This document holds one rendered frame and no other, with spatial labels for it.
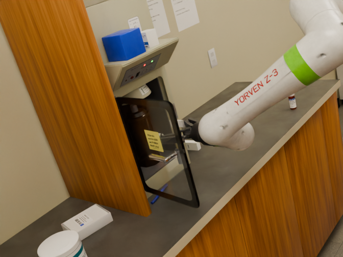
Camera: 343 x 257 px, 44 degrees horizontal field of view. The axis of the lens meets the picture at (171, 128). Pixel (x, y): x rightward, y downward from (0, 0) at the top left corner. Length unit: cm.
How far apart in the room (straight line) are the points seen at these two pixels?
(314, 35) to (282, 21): 239
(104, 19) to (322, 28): 76
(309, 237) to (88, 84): 150
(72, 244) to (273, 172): 101
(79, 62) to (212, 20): 145
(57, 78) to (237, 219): 89
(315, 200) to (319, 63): 137
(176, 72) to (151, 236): 122
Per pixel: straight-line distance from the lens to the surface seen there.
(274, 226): 206
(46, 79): 167
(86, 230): 163
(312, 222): 245
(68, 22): 145
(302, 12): 127
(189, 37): 258
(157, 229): 153
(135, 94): 168
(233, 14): 298
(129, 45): 148
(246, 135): 140
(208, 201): 160
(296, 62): 119
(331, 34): 117
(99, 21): 155
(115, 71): 148
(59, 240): 139
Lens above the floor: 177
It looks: 21 degrees down
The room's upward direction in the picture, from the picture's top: 16 degrees counter-clockwise
